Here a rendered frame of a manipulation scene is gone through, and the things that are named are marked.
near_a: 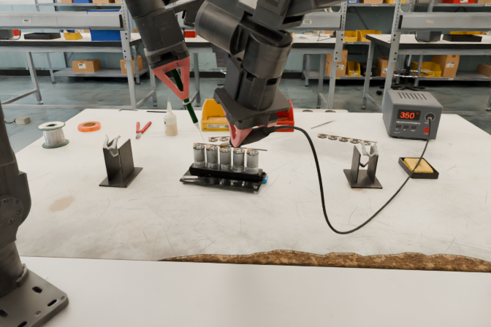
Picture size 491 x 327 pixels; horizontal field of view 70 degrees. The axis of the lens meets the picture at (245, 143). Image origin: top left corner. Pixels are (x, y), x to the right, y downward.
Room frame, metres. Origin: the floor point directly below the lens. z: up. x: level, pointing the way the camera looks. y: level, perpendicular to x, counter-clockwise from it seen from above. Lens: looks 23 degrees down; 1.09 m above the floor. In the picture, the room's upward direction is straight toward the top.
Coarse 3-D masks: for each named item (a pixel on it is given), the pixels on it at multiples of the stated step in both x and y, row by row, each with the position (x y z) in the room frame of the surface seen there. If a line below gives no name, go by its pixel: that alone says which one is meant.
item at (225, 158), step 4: (220, 152) 0.63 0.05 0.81; (220, 156) 0.63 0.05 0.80; (224, 156) 0.63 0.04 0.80; (228, 156) 0.63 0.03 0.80; (220, 160) 0.63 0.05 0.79; (224, 160) 0.63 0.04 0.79; (228, 160) 0.63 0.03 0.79; (220, 164) 0.63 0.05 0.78; (224, 164) 0.63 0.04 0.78; (228, 164) 0.63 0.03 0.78; (220, 168) 0.63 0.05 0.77; (224, 168) 0.63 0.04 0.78; (228, 168) 0.63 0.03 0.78
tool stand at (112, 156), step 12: (108, 144) 0.63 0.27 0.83; (108, 156) 0.62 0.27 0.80; (120, 156) 0.61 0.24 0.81; (132, 156) 0.66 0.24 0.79; (108, 168) 0.62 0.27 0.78; (120, 168) 0.66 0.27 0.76; (132, 168) 0.65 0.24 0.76; (108, 180) 0.61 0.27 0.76; (120, 180) 0.61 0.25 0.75; (132, 180) 0.62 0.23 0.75
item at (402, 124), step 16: (400, 96) 0.92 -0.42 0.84; (416, 96) 0.91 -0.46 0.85; (432, 96) 0.91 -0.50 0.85; (384, 112) 0.96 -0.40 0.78; (400, 112) 0.84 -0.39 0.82; (416, 112) 0.83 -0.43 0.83; (432, 112) 0.83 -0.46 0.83; (400, 128) 0.84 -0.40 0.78; (416, 128) 0.83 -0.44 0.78; (432, 128) 0.82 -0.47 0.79
